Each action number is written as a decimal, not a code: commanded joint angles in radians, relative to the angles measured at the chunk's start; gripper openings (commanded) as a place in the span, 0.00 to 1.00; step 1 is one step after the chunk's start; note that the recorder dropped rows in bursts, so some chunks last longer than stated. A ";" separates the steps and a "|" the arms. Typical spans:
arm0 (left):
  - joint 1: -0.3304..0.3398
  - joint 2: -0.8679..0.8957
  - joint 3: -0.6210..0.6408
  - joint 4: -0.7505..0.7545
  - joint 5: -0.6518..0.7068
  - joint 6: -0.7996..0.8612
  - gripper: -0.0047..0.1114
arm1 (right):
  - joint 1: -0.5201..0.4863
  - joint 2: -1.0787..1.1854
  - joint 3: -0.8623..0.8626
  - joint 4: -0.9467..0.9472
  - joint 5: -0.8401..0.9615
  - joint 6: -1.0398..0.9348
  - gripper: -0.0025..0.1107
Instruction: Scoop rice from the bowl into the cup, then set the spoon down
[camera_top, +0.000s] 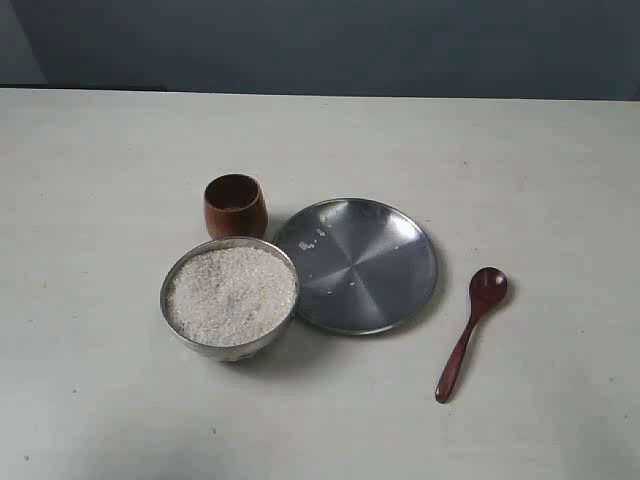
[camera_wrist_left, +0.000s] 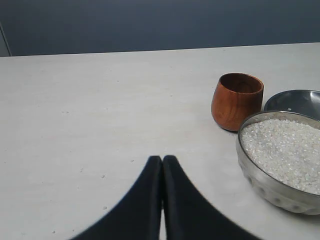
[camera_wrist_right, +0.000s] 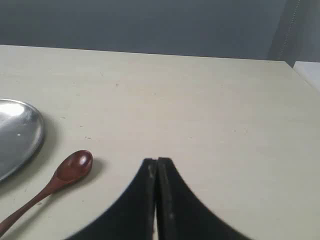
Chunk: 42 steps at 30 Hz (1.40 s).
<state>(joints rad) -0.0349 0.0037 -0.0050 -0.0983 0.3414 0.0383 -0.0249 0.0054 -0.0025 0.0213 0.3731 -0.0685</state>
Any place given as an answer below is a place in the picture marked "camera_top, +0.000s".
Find dark red wooden spoon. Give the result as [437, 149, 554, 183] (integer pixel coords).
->
[435, 267, 508, 404]

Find white granules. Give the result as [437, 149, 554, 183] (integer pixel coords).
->
[298, 228, 326, 251]

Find brown wooden cup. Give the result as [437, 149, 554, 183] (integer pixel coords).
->
[203, 173, 268, 239]

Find steel bowl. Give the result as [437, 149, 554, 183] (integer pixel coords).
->
[160, 236, 300, 362]

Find round steel plate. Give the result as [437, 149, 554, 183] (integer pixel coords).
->
[273, 198, 439, 336]

